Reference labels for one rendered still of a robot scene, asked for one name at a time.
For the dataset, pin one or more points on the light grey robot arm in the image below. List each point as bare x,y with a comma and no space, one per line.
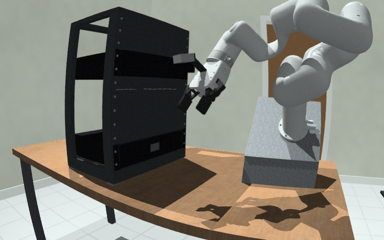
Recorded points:
343,37

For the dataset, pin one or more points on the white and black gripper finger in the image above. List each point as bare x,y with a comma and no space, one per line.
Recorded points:
209,97
187,98

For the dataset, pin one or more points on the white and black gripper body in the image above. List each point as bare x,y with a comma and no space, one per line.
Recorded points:
216,69

